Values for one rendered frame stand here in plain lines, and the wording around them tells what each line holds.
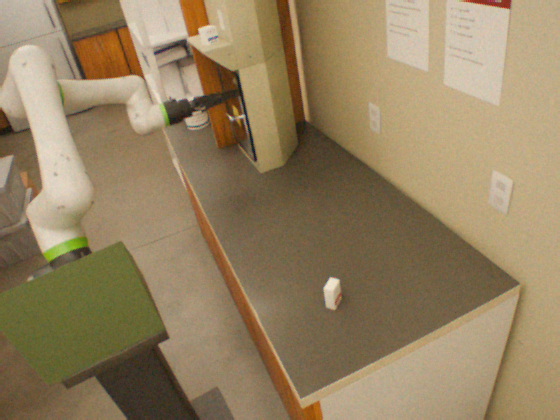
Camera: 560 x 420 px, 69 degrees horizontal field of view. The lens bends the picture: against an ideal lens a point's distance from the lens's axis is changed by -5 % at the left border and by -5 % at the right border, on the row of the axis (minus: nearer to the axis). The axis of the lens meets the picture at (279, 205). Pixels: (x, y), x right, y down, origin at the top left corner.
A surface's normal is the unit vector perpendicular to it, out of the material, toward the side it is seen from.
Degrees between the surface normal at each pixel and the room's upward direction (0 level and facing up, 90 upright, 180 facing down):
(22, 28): 90
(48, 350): 90
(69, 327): 90
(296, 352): 0
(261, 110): 90
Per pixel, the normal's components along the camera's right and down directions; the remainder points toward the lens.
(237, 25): 0.39, 0.48
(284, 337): -0.16, -0.81
